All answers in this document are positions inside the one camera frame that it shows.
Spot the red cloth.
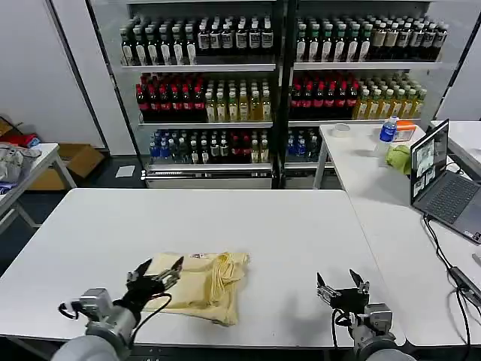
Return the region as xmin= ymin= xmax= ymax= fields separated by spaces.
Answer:
xmin=6 ymin=132 xmax=41 ymax=149

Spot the clear box with orange lid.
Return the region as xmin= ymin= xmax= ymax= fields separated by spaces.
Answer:
xmin=394 ymin=120 xmax=419 ymax=144

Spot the black power adapter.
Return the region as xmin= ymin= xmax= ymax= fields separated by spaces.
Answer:
xmin=448 ymin=265 xmax=481 ymax=299

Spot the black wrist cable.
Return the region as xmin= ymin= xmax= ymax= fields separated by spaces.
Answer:
xmin=129 ymin=292 xmax=174 ymax=341
xmin=331 ymin=307 xmax=353 ymax=350

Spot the grey clothes pile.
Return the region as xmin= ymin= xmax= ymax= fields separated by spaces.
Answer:
xmin=0 ymin=142 xmax=42 ymax=184

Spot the pale yellow shirt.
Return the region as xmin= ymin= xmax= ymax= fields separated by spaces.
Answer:
xmin=144 ymin=250 xmax=252 ymax=328

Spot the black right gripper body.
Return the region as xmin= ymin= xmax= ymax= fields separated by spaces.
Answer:
xmin=329 ymin=287 xmax=372 ymax=314

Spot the grey open laptop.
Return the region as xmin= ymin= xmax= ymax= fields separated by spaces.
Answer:
xmin=410 ymin=119 xmax=481 ymax=245

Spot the shelf with drink bottles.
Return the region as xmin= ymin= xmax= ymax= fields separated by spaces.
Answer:
xmin=85 ymin=0 xmax=283 ymax=190
xmin=281 ymin=0 xmax=454 ymax=189

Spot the clear bottle with blue label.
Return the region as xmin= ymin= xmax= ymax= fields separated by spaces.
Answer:
xmin=377 ymin=116 xmax=399 ymax=152

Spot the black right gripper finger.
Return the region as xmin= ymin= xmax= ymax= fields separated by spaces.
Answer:
xmin=315 ymin=272 xmax=341 ymax=302
xmin=348 ymin=268 xmax=372 ymax=296

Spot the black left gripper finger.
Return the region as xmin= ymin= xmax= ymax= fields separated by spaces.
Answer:
xmin=151 ymin=256 xmax=186 ymax=291
xmin=126 ymin=257 xmax=153 ymax=284

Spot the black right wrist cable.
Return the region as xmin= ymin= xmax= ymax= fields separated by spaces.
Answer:
xmin=331 ymin=307 xmax=353 ymax=350

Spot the white desk behind laptop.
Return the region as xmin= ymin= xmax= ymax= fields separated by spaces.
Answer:
xmin=429 ymin=120 xmax=481 ymax=182

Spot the black laptop cable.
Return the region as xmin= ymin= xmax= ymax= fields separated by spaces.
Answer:
xmin=422 ymin=213 xmax=473 ymax=346

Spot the white side table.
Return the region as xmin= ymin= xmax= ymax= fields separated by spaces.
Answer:
xmin=313 ymin=123 xmax=481 ymax=347

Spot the green cloth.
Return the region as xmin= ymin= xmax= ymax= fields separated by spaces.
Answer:
xmin=383 ymin=144 xmax=412 ymax=176

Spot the open cardboard box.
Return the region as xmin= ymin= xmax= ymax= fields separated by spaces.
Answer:
xmin=27 ymin=143 xmax=105 ymax=192

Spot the white table with grey legs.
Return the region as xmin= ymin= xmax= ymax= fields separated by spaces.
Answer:
xmin=0 ymin=143 xmax=78 ymax=235

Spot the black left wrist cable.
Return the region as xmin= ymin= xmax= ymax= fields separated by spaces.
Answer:
xmin=129 ymin=292 xmax=174 ymax=341

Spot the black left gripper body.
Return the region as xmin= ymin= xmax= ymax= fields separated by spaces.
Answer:
xmin=120 ymin=275 xmax=167 ymax=314

